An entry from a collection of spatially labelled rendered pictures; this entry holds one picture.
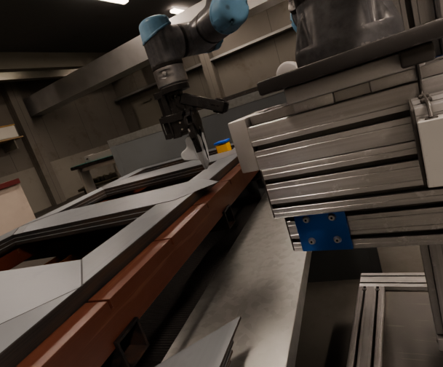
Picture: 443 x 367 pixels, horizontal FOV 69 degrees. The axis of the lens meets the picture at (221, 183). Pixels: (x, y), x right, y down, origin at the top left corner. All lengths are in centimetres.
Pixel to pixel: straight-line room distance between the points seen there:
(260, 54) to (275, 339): 881
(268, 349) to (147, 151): 151
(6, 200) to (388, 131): 581
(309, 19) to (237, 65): 891
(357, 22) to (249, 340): 47
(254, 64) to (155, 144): 754
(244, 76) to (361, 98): 888
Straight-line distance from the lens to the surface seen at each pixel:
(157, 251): 57
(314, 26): 50
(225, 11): 71
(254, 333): 55
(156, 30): 79
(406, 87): 49
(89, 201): 143
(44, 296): 54
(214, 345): 49
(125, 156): 197
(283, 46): 897
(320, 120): 50
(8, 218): 601
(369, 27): 49
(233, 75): 946
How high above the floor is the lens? 102
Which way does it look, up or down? 12 degrees down
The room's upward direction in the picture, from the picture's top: 18 degrees counter-clockwise
